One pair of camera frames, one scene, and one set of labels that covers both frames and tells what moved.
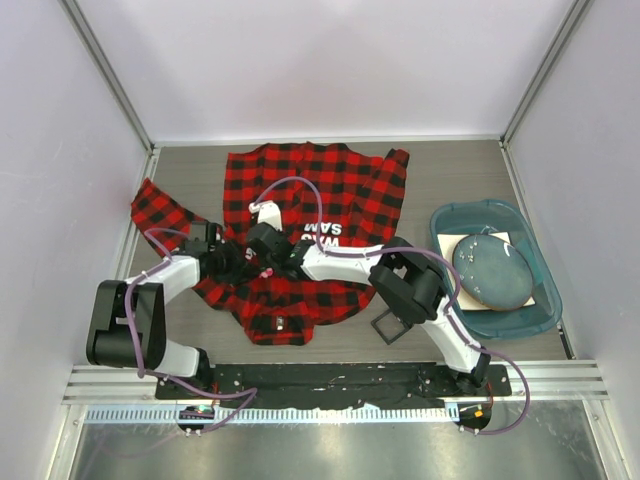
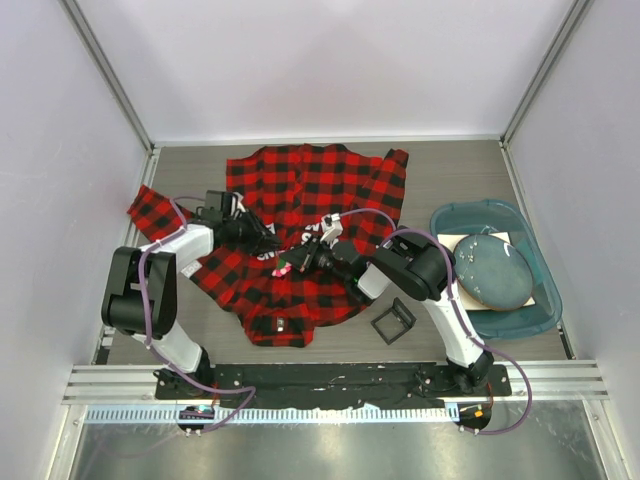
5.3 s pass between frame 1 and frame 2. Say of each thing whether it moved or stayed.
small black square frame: stayed
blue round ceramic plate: stayed
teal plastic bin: stayed
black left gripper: moved
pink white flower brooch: moved
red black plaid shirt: stayed
